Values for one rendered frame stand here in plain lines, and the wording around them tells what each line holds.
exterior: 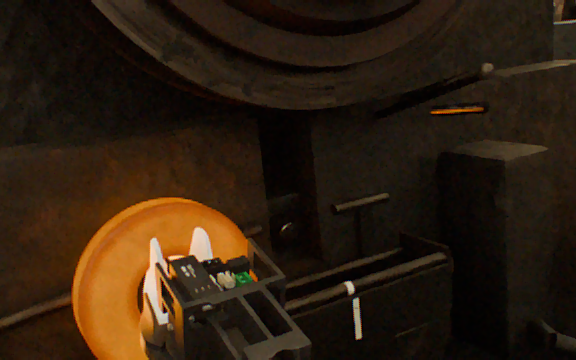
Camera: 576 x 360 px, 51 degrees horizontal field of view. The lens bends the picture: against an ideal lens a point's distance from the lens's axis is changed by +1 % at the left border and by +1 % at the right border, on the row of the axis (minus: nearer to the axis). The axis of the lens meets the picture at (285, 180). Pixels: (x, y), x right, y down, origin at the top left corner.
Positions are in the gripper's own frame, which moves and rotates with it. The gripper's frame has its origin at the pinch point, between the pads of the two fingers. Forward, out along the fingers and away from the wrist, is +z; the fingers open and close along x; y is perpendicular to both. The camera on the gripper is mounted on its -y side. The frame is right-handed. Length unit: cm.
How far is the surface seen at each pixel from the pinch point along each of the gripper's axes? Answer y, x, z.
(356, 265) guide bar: -6.6, -20.8, 0.7
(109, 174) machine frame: 5.8, 2.2, 7.8
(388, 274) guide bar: -3.8, -20.3, -5.0
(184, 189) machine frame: 3.2, -4.3, 7.0
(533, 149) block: 4.5, -40.6, -2.4
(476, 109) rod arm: 13.7, -23.7, -8.5
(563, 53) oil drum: -41, -239, 138
